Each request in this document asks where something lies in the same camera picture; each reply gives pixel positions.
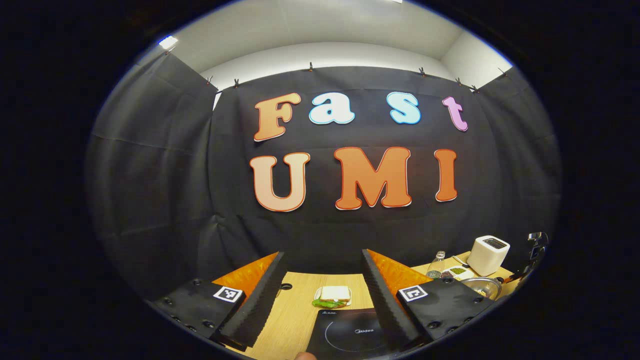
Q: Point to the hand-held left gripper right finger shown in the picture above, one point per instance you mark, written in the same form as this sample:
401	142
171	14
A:
382	305

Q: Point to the black backdrop cloth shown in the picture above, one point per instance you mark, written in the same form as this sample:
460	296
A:
175	175

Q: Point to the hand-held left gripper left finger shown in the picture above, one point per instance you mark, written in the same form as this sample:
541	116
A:
260	305

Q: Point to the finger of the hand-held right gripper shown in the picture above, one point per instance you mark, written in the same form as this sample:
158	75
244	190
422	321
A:
517	275

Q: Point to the sandwich on white plate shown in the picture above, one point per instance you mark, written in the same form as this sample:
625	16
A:
332	295

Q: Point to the white divided bean dish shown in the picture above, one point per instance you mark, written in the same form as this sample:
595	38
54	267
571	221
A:
457	272

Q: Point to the row of black cloth clips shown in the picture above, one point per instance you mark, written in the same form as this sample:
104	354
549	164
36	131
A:
310	66

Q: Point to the white toaster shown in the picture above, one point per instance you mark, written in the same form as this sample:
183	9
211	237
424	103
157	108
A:
487	256

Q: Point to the clear plastic water bottle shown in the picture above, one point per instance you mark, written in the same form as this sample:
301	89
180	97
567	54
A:
436	266

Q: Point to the white spoon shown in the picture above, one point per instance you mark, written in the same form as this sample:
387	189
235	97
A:
460	260

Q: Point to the black induction cooktop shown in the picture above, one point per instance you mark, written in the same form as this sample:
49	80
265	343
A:
345	335

